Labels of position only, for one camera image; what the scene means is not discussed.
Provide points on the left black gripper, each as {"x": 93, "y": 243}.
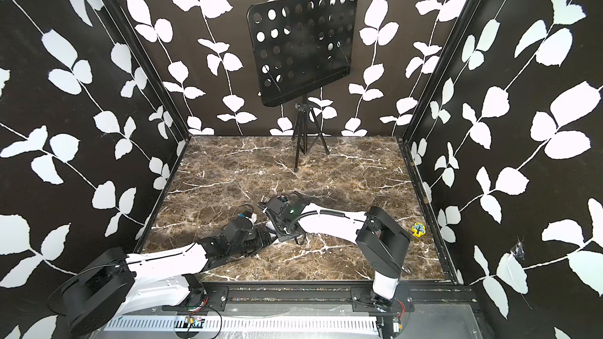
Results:
{"x": 262, "y": 243}

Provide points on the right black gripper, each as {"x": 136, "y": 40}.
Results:
{"x": 279, "y": 231}

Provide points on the small yellow cap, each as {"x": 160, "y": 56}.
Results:
{"x": 418, "y": 230}

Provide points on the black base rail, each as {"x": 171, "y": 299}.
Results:
{"x": 409, "y": 295}

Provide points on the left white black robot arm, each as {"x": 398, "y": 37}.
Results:
{"x": 117, "y": 283}

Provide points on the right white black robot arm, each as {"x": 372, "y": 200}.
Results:
{"x": 381, "y": 240}

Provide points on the black perforated music stand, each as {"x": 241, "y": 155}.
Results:
{"x": 300, "y": 46}

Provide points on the white slotted cable duct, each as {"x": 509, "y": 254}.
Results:
{"x": 181, "y": 324}

